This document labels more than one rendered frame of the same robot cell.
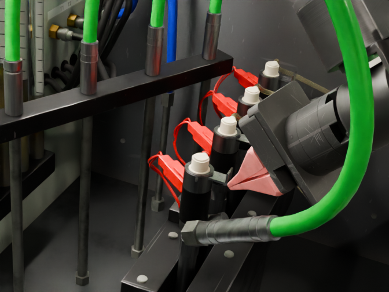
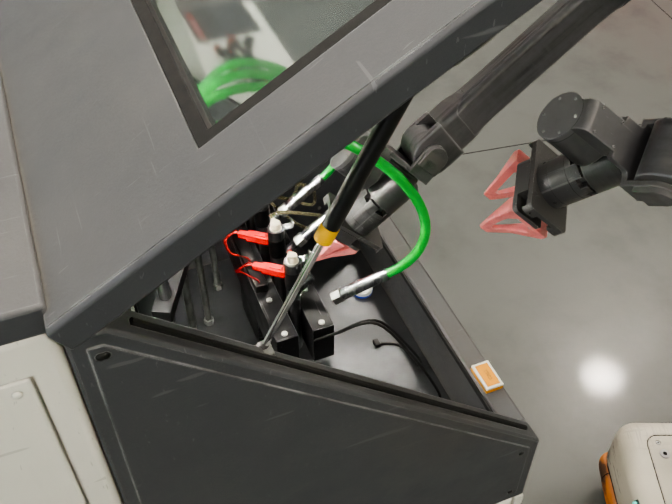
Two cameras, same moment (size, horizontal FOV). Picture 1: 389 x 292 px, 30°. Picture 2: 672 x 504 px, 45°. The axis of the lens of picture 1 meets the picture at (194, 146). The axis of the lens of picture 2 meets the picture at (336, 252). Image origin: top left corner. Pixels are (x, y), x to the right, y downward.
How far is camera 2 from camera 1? 74 cm
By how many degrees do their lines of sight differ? 34
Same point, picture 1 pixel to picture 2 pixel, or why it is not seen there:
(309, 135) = (365, 220)
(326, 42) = not seen: hidden behind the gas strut
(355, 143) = (426, 228)
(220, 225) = (356, 286)
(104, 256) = not seen: hidden behind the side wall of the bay
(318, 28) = not seen: hidden behind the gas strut
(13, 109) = (168, 296)
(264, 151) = (343, 238)
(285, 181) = (356, 245)
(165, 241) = (269, 306)
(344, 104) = (379, 200)
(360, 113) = (425, 216)
